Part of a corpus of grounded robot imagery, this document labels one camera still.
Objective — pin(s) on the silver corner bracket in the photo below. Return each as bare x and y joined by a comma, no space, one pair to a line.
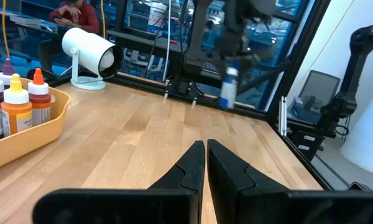
283,118

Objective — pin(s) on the person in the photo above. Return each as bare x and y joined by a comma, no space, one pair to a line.
81,18

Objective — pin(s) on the large red food coloring bottle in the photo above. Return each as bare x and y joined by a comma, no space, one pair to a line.
39,96

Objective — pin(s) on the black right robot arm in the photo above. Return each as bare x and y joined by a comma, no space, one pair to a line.
200,37

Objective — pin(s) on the grey office chair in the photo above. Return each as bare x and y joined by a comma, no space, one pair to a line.
320,88

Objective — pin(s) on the large yellow food coloring bottle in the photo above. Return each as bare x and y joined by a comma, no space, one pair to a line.
17,105

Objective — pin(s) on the yellow plastic bin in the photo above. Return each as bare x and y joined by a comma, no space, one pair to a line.
34,137

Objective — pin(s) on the white bucket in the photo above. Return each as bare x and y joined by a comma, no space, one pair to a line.
158,15

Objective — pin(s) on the white spotlight lamp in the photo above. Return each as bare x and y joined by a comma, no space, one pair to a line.
87,49

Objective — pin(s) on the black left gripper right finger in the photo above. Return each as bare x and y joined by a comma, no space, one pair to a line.
267,205

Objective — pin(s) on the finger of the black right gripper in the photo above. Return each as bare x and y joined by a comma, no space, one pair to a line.
247,65
223,67

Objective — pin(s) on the black background robot arm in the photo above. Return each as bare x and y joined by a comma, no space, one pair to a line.
360,40

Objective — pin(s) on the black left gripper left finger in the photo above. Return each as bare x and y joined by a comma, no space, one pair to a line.
143,205

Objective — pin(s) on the large purple food coloring bottle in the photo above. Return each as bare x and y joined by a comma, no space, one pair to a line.
7,73

